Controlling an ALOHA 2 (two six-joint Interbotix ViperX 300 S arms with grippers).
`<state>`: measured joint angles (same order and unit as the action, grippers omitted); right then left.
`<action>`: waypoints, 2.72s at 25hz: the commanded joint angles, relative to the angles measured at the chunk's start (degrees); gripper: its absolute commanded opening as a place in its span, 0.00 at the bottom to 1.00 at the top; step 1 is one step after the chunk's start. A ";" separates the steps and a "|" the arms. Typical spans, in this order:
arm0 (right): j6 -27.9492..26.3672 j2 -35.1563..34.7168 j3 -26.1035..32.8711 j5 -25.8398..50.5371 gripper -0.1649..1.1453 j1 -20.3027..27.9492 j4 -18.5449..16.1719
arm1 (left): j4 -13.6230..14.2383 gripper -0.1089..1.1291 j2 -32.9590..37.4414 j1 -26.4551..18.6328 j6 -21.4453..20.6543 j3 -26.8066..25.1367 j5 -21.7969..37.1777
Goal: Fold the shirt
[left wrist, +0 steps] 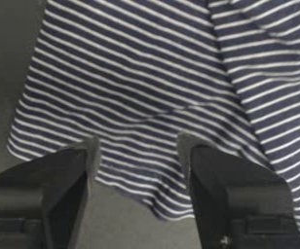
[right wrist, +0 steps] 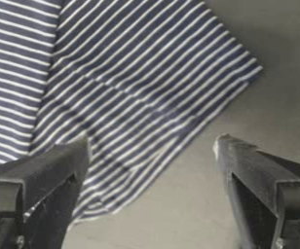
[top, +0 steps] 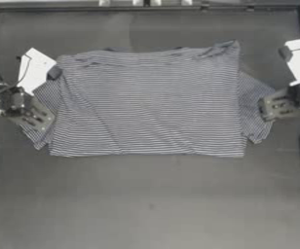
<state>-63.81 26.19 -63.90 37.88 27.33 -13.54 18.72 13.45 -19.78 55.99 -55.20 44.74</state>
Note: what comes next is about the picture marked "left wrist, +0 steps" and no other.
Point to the navy white striped t-shirt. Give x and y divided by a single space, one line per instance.
157 64

